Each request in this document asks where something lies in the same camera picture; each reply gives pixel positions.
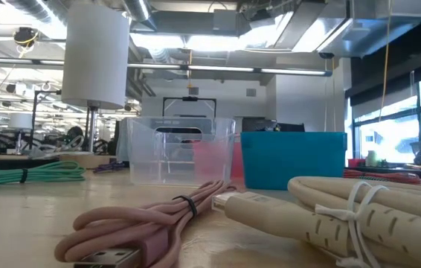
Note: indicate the pink plastic bin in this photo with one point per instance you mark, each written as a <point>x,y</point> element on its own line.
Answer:
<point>237,160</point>

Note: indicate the black monitor row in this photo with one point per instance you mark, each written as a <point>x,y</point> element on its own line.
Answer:
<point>259,124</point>

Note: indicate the clear plastic bin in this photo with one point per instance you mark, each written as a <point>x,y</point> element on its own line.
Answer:
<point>143,149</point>

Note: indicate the teal plastic bin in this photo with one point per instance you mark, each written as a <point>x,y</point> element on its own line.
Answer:
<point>292,160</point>

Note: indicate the person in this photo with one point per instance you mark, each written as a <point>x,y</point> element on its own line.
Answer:
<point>75,132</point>

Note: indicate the white shade table lamp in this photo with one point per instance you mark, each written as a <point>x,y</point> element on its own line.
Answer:
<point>95,56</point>

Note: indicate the small red box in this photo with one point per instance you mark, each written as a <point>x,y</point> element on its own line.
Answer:
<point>356,162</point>

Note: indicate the yellow-green cup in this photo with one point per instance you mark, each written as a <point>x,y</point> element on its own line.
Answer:
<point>372,158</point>

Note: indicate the small white shade lamp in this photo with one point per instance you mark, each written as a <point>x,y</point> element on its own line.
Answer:
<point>20,121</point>

